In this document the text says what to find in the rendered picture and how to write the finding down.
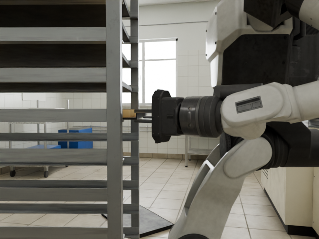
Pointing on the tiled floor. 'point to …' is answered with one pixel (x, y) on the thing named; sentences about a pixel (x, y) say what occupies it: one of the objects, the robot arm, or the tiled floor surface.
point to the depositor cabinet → (291, 197)
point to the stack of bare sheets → (147, 222)
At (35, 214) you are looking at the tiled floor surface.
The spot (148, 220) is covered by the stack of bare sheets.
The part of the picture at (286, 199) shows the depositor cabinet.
